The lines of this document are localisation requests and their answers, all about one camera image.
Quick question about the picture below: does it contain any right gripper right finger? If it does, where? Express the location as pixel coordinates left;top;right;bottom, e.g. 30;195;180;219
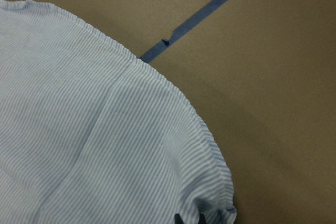
197;214;207;224

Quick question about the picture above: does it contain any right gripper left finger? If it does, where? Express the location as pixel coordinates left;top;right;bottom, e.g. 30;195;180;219
174;214;183;224

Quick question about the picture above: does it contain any light blue striped shirt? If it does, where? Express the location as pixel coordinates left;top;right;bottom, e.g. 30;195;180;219
1;0;237;223

